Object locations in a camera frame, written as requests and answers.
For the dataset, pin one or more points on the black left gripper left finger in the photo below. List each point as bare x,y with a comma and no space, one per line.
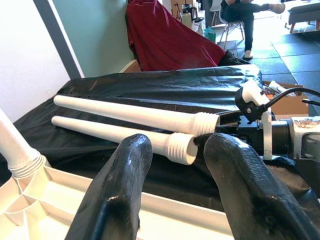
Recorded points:
117,187

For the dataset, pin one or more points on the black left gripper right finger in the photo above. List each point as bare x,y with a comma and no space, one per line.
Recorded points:
250,195

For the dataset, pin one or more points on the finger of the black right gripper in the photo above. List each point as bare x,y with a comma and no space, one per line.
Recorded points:
231,116
228,128

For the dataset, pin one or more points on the white plastic table top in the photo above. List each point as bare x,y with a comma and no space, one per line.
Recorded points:
50,195

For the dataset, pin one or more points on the white plastic table leg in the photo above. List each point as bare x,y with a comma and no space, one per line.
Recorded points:
15,145
180,150
137,113

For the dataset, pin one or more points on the brown cardboard box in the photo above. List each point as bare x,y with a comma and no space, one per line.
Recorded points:
290,105

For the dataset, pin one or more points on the black plastic table cover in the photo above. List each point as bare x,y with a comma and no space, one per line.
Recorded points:
162,87

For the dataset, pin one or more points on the teal bag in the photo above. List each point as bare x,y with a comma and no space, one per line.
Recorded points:
210,33

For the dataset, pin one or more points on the white chair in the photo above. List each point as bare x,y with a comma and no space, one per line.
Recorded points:
233,24

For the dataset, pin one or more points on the dark red cloth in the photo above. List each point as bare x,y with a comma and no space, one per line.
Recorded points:
170,42

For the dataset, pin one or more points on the seated person in black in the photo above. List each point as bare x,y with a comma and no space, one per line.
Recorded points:
240,12

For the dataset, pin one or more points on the brown board with white edge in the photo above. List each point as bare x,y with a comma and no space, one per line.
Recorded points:
131,67

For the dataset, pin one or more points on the grey upholstered bench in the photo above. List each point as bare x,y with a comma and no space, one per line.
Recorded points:
305,12

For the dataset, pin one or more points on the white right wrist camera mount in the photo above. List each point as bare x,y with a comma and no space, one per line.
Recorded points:
252,92

